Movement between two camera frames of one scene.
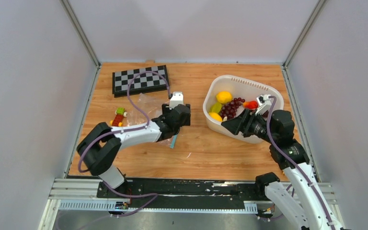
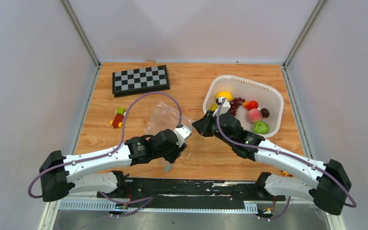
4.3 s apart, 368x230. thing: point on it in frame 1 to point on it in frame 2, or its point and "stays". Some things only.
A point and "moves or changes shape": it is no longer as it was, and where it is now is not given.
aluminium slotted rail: [250, 207] stays
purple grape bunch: [229, 110] stays
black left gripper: [166, 110] to [178, 153]
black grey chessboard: [143, 83] stays
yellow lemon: [224, 97] stays
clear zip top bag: [151, 106] moves or changes shape
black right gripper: [238, 124] to [203, 129]
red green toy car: [118, 120] stays
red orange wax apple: [250, 105] stays
